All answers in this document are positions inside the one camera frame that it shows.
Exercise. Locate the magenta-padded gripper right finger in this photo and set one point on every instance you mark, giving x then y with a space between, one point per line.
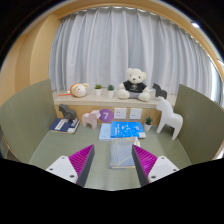
163 166

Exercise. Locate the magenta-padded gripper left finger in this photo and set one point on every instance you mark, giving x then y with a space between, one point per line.
60 166

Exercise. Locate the blue towel with yellow print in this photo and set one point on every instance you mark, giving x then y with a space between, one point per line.
121 153

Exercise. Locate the dark blue book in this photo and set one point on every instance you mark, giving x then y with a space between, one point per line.
61 126

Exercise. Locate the small potted plant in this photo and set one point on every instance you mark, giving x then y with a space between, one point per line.
98 92
110 93
148 126

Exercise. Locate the large white horse figure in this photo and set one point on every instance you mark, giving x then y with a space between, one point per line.
170 118

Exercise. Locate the bright blue book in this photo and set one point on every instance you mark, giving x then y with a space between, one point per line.
128 129

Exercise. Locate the dark grey horse figure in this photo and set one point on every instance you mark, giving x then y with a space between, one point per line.
67 112

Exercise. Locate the pink horse figure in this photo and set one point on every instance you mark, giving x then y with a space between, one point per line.
90 119

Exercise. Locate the green divider panel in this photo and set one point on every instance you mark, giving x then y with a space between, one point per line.
26 120
200 123

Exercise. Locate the purple round number sign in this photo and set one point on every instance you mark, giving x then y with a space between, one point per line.
106 115

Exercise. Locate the small black horse figure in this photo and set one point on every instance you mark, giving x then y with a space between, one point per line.
160 91

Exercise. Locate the round cream plush toy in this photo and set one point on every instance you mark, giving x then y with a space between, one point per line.
79 90

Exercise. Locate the white teddy bear, black shirt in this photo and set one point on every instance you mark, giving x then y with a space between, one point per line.
134 86

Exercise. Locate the grey-white curtain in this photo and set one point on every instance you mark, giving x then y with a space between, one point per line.
116 43

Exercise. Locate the ceiling light strips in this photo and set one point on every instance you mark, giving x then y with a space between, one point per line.
195 25

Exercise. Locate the white wall socket plate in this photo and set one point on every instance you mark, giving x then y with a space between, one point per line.
135 113
120 113

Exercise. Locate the beige wooden wall ledge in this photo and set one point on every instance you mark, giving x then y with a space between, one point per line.
100 101

